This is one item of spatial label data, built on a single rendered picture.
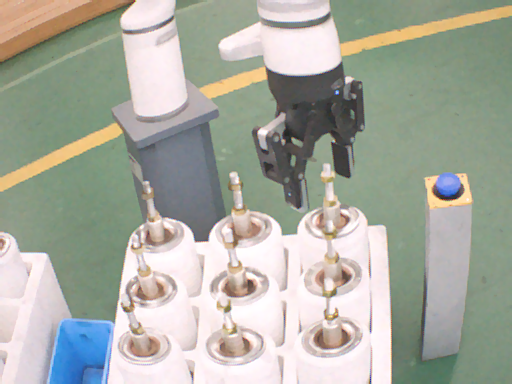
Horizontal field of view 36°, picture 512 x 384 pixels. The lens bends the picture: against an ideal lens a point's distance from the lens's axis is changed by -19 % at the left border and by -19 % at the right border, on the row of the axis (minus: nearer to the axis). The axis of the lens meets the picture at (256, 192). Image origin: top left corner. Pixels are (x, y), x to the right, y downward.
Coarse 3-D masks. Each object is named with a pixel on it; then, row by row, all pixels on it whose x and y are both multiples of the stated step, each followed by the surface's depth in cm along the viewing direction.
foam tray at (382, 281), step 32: (128, 256) 138; (288, 256) 134; (384, 256) 130; (288, 288) 128; (384, 288) 124; (288, 320) 122; (384, 320) 119; (192, 352) 119; (288, 352) 117; (384, 352) 113
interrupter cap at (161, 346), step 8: (144, 328) 113; (152, 328) 113; (120, 336) 112; (128, 336) 112; (152, 336) 112; (160, 336) 111; (120, 344) 110; (128, 344) 111; (152, 344) 111; (160, 344) 110; (168, 344) 110; (120, 352) 109; (128, 352) 109; (136, 352) 109; (144, 352) 109; (152, 352) 109; (160, 352) 109; (168, 352) 109; (128, 360) 108; (136, 360) 108; (144, 360) 108; (152, 360) 107; (160, 360) 108
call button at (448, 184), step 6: (444, 174) 118; (450, 174) 118; (438, 180) 117; (444, 180) 117; (450, 180) 117; (456, 180) 117; (438, 186) 117; (444, 186) 116; (450, 186) 116; (456, 186) 116; (444, 192) 116; (450, 192) 116; (456, 192) 117
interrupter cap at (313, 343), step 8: (320, 320) 110; (344, 320) 110; (352, 320) 109; (312, 328) 109; (320, 328) 109; (344, 328) 108; (352, 328) 108; (360, 328) 108; (304, 336) 108; (312, 336) 108; (320, 336) 108; (344, 336) 107; (352, 336) 107; (360, 336) 106; (304, 344) 107; (312, 344) 107; (320, 344) 107; (328, 344) 107; (336, 344) 106; (344, 344) 106; (352, 344) 105; (312, 352) 105; (320, 352) 105; (328, 352) 105; (336, 352) 105; (344, 352) 104
